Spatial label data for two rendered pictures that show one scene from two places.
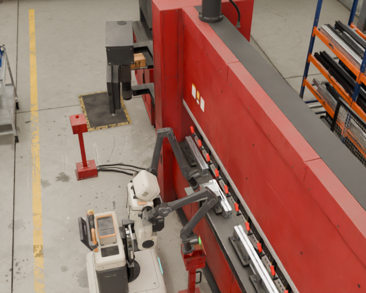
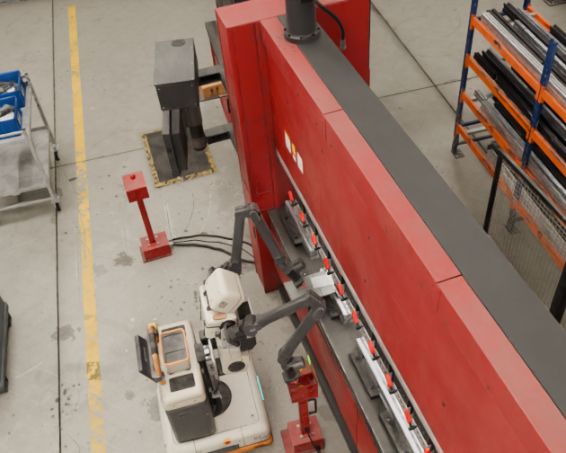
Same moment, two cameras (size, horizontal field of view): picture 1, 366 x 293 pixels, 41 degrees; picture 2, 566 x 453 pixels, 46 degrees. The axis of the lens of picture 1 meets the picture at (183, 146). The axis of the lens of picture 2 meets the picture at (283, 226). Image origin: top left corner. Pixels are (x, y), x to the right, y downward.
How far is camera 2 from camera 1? 0.53 m
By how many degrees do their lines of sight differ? 7
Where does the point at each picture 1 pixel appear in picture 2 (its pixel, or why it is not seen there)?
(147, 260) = (242, 382)
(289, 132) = (413, 231)
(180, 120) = (276, 179)
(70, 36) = (127, 44)
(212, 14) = (303, 31)
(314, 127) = (454, 220)
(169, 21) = (243, 41)
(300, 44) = (459, 30)
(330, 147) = (477, 255)
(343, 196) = (494, 343)
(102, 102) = not seen: hidden behind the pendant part
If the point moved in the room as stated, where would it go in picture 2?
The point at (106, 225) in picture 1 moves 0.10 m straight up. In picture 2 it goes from (174, 345) to (171, 334)
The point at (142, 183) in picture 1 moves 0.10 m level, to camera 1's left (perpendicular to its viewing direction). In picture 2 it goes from (216, 289) to (198, 290)
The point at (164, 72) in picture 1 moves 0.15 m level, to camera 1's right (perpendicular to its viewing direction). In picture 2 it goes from (243, 116) to (268, 114)
